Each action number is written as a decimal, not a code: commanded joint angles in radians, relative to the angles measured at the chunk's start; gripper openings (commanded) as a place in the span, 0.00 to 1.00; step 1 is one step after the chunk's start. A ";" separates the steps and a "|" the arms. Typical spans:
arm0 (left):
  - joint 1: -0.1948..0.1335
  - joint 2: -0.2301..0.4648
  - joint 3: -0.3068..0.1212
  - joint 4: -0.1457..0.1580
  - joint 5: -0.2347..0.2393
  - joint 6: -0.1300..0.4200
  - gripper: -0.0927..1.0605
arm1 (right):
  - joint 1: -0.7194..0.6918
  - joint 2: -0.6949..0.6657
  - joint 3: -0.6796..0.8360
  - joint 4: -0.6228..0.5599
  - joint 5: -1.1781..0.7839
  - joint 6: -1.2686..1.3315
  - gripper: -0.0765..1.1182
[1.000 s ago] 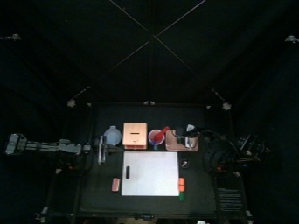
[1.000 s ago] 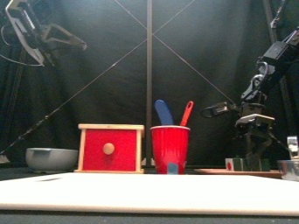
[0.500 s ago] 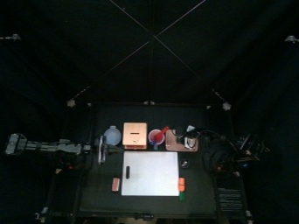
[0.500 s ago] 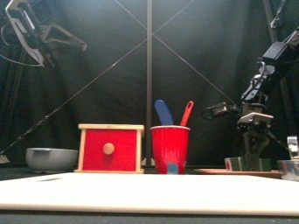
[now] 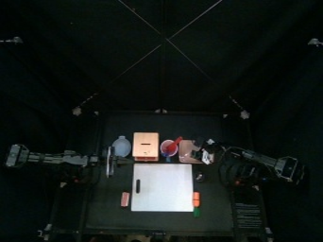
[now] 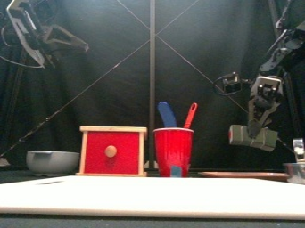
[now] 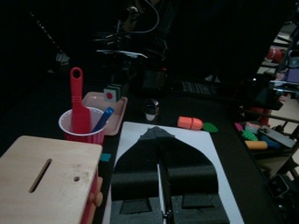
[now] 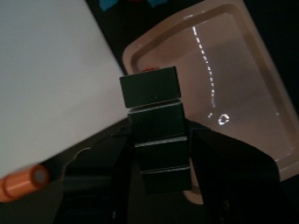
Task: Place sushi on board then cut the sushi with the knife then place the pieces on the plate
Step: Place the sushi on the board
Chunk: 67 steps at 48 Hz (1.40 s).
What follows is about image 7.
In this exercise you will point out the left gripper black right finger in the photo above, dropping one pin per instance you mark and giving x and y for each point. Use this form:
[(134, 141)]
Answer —
[(189, 172)]

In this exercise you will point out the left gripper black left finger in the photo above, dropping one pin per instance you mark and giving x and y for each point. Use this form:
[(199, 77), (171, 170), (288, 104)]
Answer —
[(134, 172)]

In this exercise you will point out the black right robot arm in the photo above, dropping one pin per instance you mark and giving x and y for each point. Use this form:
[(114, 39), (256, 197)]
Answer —
[(130, 38)]

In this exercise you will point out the pink rectangular plastic plate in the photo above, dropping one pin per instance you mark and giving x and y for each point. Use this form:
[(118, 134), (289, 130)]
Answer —
[(117, 116)]

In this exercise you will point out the blue tape square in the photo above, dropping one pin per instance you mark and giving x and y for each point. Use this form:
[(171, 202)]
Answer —
[(106, 157)]

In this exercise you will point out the green toy leaf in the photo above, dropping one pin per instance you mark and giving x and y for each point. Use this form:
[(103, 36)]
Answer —
[(210, 127)]

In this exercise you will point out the red plastic cup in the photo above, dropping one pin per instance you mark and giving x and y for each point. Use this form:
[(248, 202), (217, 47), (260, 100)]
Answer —
[(83, 137)]

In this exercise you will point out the orange toy cylinder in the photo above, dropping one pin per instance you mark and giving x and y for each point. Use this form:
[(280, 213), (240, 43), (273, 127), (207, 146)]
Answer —
[(257, 145)]

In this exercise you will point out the pink toy piece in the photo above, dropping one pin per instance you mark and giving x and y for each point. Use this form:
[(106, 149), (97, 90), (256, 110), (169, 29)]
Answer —
[(238, 127)]

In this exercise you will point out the green bumpy toy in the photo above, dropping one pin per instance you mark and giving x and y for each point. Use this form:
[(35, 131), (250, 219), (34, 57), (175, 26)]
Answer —
[(249, 135)]

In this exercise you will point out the blue toy utensil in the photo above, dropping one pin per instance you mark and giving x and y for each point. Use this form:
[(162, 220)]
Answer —
[(103, 118)]

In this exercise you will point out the small black silver cup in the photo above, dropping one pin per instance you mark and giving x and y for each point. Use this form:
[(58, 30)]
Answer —
[(151, 110)]

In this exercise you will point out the wooden box with slot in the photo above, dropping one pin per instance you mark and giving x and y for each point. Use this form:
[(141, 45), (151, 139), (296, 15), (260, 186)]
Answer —
[(47, 180)]

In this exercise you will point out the blue toy piece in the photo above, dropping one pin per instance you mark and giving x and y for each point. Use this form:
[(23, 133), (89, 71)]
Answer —
[(272, 143)]

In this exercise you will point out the black box device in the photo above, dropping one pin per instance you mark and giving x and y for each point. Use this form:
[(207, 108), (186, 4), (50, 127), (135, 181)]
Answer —
[(278, 185)]

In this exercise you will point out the grey smartphone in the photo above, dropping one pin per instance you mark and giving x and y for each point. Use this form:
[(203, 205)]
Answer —
[(277, 136)]

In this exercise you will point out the red round container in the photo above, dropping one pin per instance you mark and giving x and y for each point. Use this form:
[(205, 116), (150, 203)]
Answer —
[(274, 54)]

